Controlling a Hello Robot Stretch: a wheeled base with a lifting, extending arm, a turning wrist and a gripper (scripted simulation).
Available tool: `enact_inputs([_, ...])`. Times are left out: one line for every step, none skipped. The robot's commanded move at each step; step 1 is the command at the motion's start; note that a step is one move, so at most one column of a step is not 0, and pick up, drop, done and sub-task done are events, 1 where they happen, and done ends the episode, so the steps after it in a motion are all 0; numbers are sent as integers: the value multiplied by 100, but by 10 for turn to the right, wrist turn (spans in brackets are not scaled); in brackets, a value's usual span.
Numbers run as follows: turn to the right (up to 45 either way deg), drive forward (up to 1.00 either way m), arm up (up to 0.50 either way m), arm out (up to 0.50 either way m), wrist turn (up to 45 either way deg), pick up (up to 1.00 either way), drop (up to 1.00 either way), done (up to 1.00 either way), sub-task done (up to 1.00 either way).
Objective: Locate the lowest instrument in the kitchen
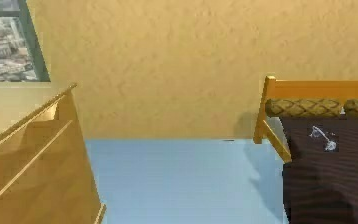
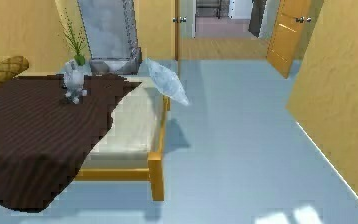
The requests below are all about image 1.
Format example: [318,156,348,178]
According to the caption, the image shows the small silver keys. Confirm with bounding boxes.
[308,125,339,153]

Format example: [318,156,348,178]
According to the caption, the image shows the wooden chest of drawers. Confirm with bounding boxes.
[0,83,107,224]

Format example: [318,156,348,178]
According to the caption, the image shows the wooden bed with dark cover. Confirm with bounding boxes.
[253,75,358,224]

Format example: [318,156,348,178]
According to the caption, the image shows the window with dark green frame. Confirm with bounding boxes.
[0,0,51,83]

